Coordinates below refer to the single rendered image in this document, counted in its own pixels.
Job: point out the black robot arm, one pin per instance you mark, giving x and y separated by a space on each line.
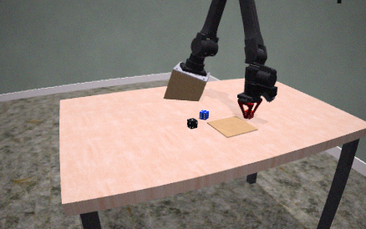
255 50

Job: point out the tan flat mat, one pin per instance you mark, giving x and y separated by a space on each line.
231 126

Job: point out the blue die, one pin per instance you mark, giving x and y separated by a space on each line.
204 115

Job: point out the red die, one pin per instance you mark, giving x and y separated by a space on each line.
251 115

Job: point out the black die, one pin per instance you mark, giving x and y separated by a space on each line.
192 123

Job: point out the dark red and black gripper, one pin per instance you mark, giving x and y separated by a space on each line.
243 99

